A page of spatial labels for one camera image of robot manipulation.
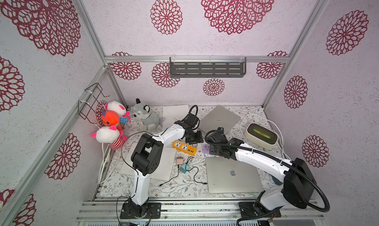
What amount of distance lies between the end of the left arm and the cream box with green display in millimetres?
369

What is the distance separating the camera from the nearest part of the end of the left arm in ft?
2.36

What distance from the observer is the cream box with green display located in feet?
3.09
